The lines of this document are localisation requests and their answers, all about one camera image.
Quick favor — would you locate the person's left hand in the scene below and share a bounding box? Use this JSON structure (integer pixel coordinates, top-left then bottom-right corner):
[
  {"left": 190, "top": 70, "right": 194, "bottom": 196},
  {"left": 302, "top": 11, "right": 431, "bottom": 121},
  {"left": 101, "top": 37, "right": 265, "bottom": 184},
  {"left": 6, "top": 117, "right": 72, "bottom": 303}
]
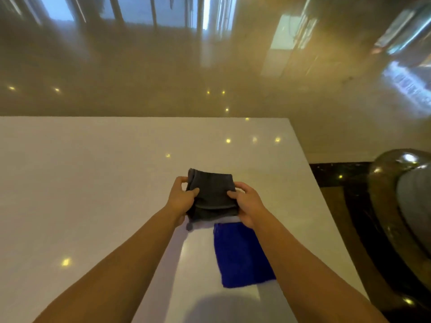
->
[{"left": 165, "top": 176, "right": 200, "bottom": 228}]

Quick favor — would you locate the person's right hand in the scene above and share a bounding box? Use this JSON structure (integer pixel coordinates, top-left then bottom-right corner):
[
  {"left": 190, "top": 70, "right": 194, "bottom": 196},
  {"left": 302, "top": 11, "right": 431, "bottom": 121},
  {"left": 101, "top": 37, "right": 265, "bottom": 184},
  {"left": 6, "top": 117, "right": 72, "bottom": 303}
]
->
[{"left": 226, "top": 181, "right": 270, "bottom": 230}]

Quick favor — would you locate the grey cloth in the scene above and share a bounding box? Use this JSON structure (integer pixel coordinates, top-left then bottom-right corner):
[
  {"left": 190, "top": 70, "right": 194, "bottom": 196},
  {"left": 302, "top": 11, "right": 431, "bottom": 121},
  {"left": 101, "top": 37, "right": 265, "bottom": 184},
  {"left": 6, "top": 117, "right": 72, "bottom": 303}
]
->
[{"left": 185, "top": 168, "right": 240, "bottom": 231}]

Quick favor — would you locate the person's left forearm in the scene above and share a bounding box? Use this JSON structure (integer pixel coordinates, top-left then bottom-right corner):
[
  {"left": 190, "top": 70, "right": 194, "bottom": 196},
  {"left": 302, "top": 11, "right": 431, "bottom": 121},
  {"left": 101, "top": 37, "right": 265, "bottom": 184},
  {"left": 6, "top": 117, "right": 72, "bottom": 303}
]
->
[{"left": 33, "top": 207, "right": 180, "bottom": 323}]

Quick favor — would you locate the person's right forearm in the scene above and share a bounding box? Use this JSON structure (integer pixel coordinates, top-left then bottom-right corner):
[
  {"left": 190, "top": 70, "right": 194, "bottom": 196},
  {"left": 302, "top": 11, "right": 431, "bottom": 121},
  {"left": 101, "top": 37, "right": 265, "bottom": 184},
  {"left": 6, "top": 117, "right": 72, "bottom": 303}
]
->
[{"left": 252, "top": 211, "right": 390, "bottom": 323}]

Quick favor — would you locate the folded blue cloth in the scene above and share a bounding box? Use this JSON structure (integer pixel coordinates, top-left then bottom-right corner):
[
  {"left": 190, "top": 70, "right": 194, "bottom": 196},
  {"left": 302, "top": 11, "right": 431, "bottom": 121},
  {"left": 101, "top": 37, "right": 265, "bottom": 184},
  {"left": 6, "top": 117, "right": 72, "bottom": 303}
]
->
[{"left": 213, "top": 222, "right": 277, "bottom": 289}]

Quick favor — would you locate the round glossy brown chair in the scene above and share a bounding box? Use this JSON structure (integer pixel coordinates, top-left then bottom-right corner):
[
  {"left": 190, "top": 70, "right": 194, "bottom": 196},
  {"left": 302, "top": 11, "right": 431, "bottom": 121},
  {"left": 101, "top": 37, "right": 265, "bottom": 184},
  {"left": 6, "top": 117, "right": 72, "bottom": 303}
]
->
[{"left": 367, "top": 149, "right": 431, "bottom": 293}]

